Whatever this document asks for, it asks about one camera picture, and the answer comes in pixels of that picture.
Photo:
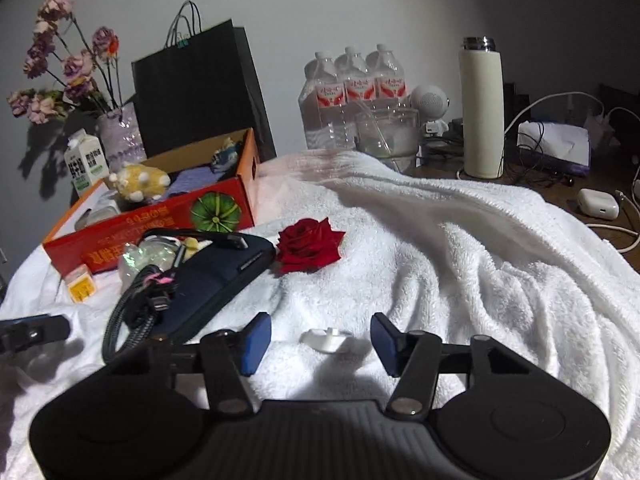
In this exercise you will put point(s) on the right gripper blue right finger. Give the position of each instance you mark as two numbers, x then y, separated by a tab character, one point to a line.
413	358

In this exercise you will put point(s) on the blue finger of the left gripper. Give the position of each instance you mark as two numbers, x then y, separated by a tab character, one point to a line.
20	334

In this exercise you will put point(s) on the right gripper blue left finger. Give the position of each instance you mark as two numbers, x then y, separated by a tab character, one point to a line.
228	357

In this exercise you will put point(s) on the small yellow white box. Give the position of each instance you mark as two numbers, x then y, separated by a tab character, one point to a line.
80	284

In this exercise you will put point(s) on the navy zip pouch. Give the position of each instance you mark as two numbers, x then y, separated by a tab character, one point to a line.
180	301

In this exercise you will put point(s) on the small white round cap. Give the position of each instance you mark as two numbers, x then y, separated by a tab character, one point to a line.
329	341

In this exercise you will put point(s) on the iridescent wrapper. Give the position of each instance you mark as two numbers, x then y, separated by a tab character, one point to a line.
156	251

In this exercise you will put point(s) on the red rose flower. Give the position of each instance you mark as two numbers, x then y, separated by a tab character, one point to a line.
308	245

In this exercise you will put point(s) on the white plastic container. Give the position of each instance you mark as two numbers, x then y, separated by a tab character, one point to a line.
106	207

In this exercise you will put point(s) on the orange cardboard box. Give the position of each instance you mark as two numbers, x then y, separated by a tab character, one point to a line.
228	205

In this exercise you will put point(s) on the purple folded cloth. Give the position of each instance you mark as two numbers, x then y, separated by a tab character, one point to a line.
191	180

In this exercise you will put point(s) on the white green milk carton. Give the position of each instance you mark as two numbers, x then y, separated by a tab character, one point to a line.
85	160

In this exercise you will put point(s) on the yellow white plush toy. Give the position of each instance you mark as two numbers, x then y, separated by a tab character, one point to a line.
138	183

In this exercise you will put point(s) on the small colourful figurine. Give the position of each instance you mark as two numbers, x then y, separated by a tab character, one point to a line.
225	157

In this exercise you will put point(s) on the purple textured vase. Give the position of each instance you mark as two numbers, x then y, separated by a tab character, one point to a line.
120	136

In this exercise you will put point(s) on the clear glass cup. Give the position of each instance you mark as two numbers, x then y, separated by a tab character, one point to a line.
392	136

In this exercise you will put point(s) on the white earbuds case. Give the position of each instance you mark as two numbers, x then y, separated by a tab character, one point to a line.
597	204

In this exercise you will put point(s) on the white round speaker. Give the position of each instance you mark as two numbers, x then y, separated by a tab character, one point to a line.
432	104

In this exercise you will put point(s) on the white purple tissue box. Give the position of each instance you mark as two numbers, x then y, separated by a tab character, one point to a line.
563	147

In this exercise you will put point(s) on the purple flower bouquet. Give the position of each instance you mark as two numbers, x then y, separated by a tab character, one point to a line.
84	69

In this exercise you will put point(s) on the black paper bag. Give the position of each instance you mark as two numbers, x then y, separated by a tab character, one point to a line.
201	84

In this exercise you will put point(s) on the water bottle pack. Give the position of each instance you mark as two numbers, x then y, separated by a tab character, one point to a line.
339	91

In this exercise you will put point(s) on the white thermos bottle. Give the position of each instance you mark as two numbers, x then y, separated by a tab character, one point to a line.
482	108

